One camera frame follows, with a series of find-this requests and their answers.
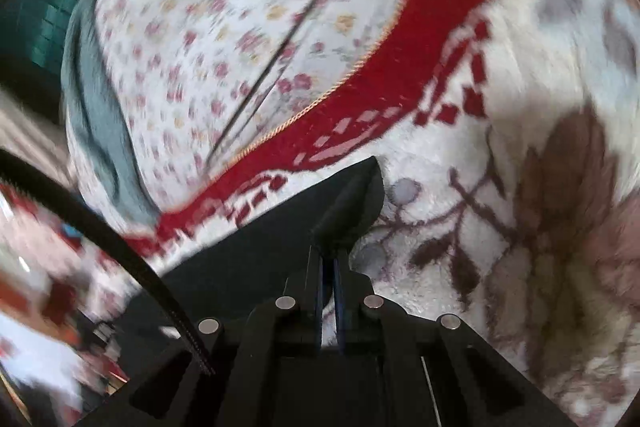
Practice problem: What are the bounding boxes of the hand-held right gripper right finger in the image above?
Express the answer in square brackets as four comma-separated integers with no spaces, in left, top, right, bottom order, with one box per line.
[332,251,577,427]

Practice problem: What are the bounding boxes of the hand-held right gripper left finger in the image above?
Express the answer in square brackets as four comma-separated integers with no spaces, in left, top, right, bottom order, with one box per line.
[89,246,326,427]

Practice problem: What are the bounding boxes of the black pants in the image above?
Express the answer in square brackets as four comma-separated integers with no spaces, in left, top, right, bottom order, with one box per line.
[119,156,386,389]

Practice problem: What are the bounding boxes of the grey-blue cloth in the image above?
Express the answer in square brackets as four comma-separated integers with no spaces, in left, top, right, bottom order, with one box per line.
[61,0,162,234]

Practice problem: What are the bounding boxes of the white small-flower quilt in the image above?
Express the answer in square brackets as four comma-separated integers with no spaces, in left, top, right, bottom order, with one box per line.
[62,0,437,214]

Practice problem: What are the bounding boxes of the red and white leaf-print blanket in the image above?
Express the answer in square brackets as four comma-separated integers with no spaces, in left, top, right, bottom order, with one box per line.
[120,0,640,427]

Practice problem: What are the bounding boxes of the black cable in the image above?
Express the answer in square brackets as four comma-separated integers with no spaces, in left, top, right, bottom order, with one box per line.
[0,149,218,377]

